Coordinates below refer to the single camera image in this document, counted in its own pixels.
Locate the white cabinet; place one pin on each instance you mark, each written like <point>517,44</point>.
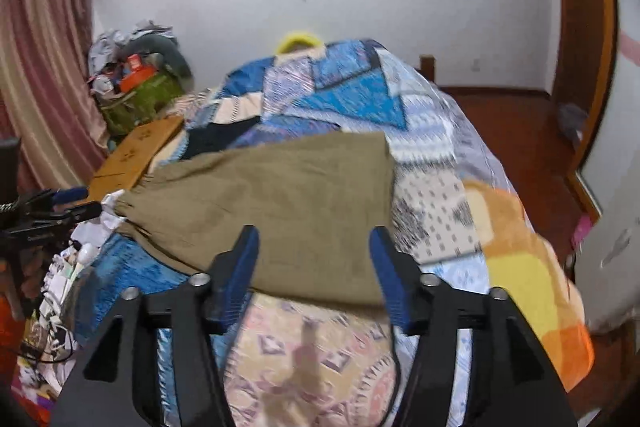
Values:
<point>612,187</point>

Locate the wooden door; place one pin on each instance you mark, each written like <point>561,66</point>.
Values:
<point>582,72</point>

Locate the olive green pants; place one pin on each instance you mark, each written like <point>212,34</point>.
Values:
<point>280,212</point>

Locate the black cloth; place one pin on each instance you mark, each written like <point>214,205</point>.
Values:
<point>215,138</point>

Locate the green fabric bag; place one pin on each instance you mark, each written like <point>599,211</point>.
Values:
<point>140,99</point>

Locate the pile of grey clothes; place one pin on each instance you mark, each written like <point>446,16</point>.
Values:
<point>135,42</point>

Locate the blue patchwork quilt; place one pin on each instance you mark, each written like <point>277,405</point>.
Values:
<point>350,117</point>

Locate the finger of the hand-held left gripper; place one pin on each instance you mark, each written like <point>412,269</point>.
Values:
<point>75,212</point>
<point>70,195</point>

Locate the person's left hand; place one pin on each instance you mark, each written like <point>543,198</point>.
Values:
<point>31,277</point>

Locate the orange box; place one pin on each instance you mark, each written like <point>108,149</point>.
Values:
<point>136,72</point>

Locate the orange yellow blanket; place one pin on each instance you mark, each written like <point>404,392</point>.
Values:
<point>530,267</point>

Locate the wooden bed post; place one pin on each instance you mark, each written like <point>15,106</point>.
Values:
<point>428,68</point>

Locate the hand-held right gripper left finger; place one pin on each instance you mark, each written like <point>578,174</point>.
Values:
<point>239,279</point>

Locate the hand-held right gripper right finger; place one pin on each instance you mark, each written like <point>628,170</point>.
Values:
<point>391,279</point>

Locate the white cloth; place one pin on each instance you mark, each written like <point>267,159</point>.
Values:
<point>111,213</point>

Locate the brown cardboard box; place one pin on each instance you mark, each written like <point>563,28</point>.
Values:
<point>132,152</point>

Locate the white bottle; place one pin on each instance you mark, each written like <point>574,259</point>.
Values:
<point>82,257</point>

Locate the pink striped curtain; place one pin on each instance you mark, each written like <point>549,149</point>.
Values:
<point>40,72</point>

